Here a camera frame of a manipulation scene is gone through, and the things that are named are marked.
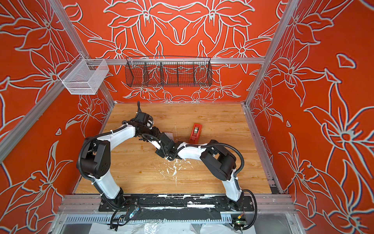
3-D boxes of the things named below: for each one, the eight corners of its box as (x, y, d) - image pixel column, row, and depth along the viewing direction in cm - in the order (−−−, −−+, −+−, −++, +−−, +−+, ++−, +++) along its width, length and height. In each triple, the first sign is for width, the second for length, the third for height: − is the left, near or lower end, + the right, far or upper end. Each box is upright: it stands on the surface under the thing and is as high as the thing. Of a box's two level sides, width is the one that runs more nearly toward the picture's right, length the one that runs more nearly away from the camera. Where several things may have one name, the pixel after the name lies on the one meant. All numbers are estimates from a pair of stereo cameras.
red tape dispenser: (189, 144, 97) (189, 139, 92) (193, 128, 105) (194, 123, 100) (197, 146, 96) (198, 141, 91) (201, 130, 104) (202, 125, 99)
